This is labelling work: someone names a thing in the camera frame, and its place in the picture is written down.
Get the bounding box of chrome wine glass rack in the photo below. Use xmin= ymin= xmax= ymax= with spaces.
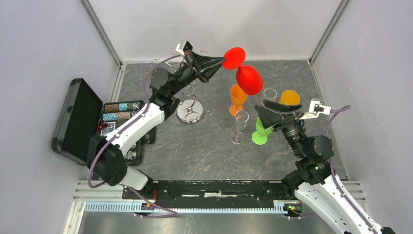
xmin=150 ymin=50 xmax=209 ymax=125

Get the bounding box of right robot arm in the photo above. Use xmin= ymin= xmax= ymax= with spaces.
xmin=254 ymin=98 xmax=394 ymax=234

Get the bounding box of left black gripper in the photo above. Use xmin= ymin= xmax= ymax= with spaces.
xmin=169 ymin=51 xmax=226 ymax=96

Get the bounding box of yellow wine glass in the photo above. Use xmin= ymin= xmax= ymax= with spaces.
xmin=279 ymin=90 xmax=300 ymax=106

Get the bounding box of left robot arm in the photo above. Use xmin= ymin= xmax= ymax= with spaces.
xmin=88 ymin=49 xmax=225 ymax=199

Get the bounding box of orange wine glass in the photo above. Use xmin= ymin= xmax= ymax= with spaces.
xmin=229 ymin=84 xmax=248 ymax=116

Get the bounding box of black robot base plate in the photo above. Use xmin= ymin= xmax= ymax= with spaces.
xmin=140 ymin=180 xmax=299 ymax=209

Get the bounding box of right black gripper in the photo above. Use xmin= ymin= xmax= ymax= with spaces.
xmin=254 ymin=99 xmax=306 ymax=157

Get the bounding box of green wine glass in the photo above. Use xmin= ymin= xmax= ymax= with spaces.
xmin=251 ymin=118 xmax=273 ymax=145

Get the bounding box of clear wine glass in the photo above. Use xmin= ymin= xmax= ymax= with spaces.
xmin=260 ymin=87 xmax=278 ymax=104
xmin=230 ymin=110 xmax=249 ymax=144

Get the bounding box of red wine glass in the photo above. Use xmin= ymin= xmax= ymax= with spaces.
xmin=223 ymin=47 xmax=264 ymax=95

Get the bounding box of clear wine glass front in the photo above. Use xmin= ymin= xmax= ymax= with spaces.
xmin=260 ymin=87 xmax=278 ymax=104

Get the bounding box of black poker chip case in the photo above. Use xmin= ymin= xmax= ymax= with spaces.
xmin=51 ymin=78 xmax=145 ymax=166

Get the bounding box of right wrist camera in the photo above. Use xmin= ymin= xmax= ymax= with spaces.
xmin=299 ymin=98 xmax=332 ymax=119

